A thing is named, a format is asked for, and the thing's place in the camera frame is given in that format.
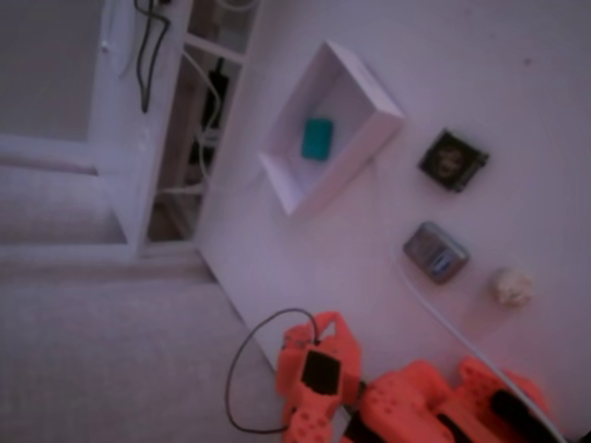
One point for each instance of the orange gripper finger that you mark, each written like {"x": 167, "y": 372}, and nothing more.
{"x": 352, "y": 350}
{"x": 323, "y": 318}

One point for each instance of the green cube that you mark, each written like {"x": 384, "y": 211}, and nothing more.
{"x": 317, "y": 138}

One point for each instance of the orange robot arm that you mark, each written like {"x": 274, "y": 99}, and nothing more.
{"x": 406, "y": 397}

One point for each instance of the white cardboard bin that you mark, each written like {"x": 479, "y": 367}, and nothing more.
{"x": 360, "y": 134}

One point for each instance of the grey plastic case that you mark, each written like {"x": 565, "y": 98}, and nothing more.
{"x": 435, "y": 252}

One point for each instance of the beige small figurine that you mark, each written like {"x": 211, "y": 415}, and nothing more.
{"x": 511, "y": 286}

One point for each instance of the black square coin case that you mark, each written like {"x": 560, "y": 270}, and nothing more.
{"x": 451, "y": 160}

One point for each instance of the black plug adapter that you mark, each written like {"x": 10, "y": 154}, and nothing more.
{"x": 217, "y": 87}

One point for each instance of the white shelf unit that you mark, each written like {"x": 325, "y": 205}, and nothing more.
{"x": 124, "y": 138}

